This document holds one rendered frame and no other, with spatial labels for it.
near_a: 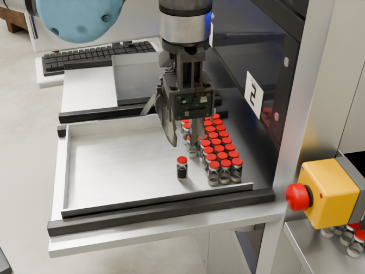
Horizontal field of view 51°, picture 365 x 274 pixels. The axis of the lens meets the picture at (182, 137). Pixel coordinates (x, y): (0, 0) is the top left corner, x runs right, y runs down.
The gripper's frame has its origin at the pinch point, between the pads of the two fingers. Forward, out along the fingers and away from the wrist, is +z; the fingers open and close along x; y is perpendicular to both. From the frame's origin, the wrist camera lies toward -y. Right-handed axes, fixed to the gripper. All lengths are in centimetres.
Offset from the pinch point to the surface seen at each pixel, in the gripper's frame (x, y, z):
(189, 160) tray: 2.4, -4.0, 9.5
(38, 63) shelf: -36, -75, 17
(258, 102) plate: 15.0, -1.9, -4.5
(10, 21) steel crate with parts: -100, -322, 85
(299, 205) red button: 12.2, 22.0, -2.3
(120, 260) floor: -17, -47, 98
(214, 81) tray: 16.7, -36.2, 9.4
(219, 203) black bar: 4.7, 10.3, 7.9
